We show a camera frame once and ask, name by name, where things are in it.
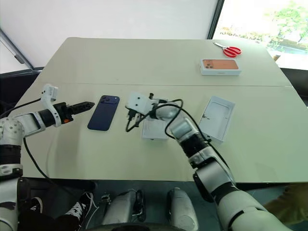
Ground red handled scissors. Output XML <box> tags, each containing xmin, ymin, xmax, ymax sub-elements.
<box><xmin>212</xmin><ymin>41</ymin><xmax>243</xmax><ymax>58</ymax></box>

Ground dark furniture edge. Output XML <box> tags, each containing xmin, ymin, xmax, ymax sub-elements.
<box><xmin>280</xmin><ymin>67</ymin><xmax>308</xmax><ymax>107</ymax></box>

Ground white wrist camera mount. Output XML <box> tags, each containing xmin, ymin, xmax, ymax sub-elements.
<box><xmin>124</xmin><ymin>91</ymin><xmax>155</xmax><ymax>119</ymax></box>
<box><xmin>39</xmin><ymin>83</ymin><xmax>61</xmax><ymax>128</ymax></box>

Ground white phone box lid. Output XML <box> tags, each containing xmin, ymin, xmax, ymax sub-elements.
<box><xmin>198</xmin><ymin>95</ymin><xmax>236</xmax><ymax>146</ymax></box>

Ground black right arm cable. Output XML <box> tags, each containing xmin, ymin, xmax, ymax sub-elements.
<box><xmin>125</xmin><ymin>98</ymin><xmax>235</xmax><ymax>180</ymax></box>

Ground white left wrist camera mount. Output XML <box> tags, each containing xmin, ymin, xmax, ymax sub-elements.
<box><xmin>39</xmin><ymin>83</ymin><xmax>61</xmax><ymax>128</ymax></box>

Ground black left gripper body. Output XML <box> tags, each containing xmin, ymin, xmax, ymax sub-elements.
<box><xmin>54</xmin><ymin>102</ymin><xmax>73</xmax><ymax>125</ymax></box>

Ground black and white sneaker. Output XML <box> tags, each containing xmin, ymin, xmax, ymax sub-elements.
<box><xmin>28</xmin><ymin>196</ymin><xmax>44</xmax><ymax>215</ymax></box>
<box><xmin>64</xmin><ymin>192</ymin><xmax>99</xmax><ymax>229</ymax></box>

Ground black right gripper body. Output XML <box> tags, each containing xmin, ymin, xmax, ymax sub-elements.
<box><xmin>125</xmin><ymin>107</ymin><xmax>142</xmax><ymax>127</ymax></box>

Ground grey metal bar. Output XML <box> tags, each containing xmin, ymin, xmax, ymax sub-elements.
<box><xmin>0</xmin><ymin>28</ymin><xmax>34</xmax><ymax>71</ymax></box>

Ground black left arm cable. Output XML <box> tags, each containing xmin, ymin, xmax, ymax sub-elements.
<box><xmin>0</xmin><ymin>97</ymin><xmax>82</xmax><ymax>193</ymax></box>

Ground yellow fuzzy object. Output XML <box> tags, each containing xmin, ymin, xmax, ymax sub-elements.
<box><xmin>262</xmin><ymin>183</ymin><xmax>308</xmax><ymax>227</ymax></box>

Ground dark blue smartphone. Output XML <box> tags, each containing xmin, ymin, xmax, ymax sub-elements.
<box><xmin>87</xmin><ymin>94</ymin><xmax>121</xmax><ymax>132</ymax></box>

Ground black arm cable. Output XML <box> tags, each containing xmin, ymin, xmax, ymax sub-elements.
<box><xmin>0</xmin><ymin>97</ymin><xmax>82</xmax><ymax>193</ymax></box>
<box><xmin>125</xmin><ymin>98</ymin><xmax>235</xmax><ymax>180</ymax></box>

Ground black trouser leg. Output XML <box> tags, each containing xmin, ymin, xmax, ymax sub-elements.
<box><xmin>18</xmin><ymin>211</ymin><xmax>81</xmax><ymax>231</ymax></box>

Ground grey rounded shell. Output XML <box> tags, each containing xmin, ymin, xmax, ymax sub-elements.
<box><xmin>167</xmin><ymin>187</ymin><xmax>199</xmax><ymax>231</ymax></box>
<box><xmin>101</xmin><ymin>189</ymin><xmax>146</xmax><ymax>231</ymax></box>

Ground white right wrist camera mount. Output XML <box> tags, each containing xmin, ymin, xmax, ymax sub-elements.
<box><xmin>124</xmin><ymin>91</ymin><xmax>155</xmax><ymax>119</ymax></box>

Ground phone box with orange print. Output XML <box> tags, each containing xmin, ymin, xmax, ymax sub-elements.
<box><xmin>199</xmin><ymin>58</ymin><xmax>242</xmax><ymax>77</ymax></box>

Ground dark window frame post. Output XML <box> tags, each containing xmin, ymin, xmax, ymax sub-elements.
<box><xmin>206</xmin><ymin>0</ymin><xmax>226</xmax><ymax>40</ymax></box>

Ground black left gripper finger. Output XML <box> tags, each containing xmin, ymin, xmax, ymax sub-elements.
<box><xmin>68</xmin><ymin>101</ymin><xmax>95</xmax><ymax>110</ymax></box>
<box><xmin>69</xmin><ymin>106</ymin><xmax>94</xmax><ymax>116</ymax></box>

